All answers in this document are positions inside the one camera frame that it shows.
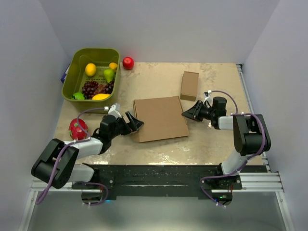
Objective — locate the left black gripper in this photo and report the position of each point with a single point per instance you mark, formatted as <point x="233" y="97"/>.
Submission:
<point x="134" y="124"/>

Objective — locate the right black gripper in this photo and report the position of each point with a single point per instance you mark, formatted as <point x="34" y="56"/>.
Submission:
<point x="195" y="112"/>

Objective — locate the brown cardboard box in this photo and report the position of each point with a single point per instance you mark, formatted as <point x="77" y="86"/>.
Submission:
<point x="162" y="119"/>

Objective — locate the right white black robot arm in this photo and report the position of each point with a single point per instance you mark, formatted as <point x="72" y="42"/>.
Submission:
<point x="250" y="134"/>

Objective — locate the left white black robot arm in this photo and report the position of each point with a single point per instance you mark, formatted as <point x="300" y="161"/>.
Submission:
<point x="56" y="163"/>

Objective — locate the small closed cardboard box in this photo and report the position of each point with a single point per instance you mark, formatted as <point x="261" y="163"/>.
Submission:
<point x="189" y="86"/>

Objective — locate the yellow mango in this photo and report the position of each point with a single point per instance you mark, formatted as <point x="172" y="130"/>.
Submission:
<point x="101" y="96"/>

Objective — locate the green pear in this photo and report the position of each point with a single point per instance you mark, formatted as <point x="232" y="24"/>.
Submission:
<point x="109" y="75"/>

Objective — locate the dark purple grapes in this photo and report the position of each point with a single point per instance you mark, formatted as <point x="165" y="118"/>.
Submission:
<point x="92" y="88"/>

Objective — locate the pink dragon fruit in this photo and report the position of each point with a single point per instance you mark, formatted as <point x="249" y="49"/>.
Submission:
<point x="75" y="129"/>

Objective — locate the red apple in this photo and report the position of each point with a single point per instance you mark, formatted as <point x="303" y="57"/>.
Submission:
<point x="128" y="63"/>

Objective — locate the small orange fruit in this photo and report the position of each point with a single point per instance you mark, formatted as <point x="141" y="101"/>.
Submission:
<point x="113" y="66"/>

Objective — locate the yellow lemon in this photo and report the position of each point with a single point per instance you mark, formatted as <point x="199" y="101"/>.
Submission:
<point x="90" y="69"/>

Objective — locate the green plastic basket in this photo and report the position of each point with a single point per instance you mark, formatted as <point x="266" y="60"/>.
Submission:
<point x="76" y="76"/>

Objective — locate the blue white booklet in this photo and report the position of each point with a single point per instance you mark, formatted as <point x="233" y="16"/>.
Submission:
<point x="63" y="77"/>

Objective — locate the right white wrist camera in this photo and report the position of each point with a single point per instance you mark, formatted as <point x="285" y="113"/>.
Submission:
<point x="208" y="98"/>

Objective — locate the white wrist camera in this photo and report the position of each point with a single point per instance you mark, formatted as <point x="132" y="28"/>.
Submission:
<point x="208" y="98"/>
<point x="114" y="110"/>

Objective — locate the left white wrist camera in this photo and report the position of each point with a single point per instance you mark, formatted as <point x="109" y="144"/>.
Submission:
<point x="114" y="110"/>

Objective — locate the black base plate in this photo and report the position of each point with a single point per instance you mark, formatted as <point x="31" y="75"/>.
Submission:
<point x="159" y="181"/>

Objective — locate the aluminium frame rail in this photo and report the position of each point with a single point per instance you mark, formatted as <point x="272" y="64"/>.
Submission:
<point x="204" y="146"/>

